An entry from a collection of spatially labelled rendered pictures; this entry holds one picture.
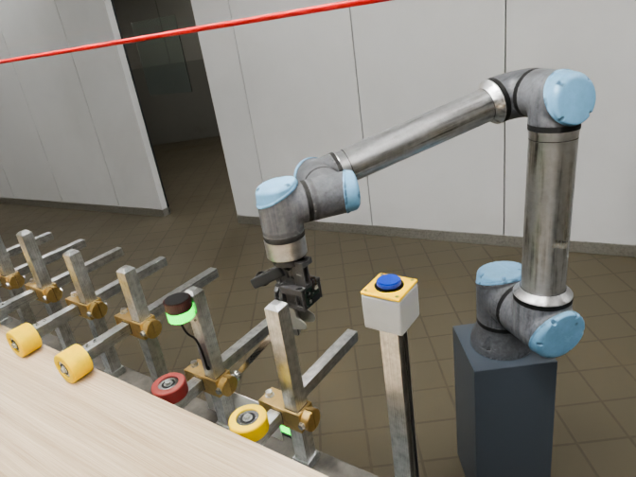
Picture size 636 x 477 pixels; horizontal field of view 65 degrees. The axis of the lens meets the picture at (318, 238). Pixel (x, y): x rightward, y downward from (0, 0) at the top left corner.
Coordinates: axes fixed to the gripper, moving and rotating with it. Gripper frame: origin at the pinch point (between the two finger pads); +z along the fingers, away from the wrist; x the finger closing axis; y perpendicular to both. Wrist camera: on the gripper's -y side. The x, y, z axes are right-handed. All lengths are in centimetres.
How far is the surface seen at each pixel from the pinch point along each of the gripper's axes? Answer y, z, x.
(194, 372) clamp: -22.7, 9.6, -14.4
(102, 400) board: -31.9, 6.6, -33.7
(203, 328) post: -15.6, -4.6, -13.4
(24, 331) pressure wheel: -69, -1, -31
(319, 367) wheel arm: 4.3, 11.0, 1.6
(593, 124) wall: 27, 12, 258
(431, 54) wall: -68, -36, 249
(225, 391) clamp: -12.9, 12.2, -14.1
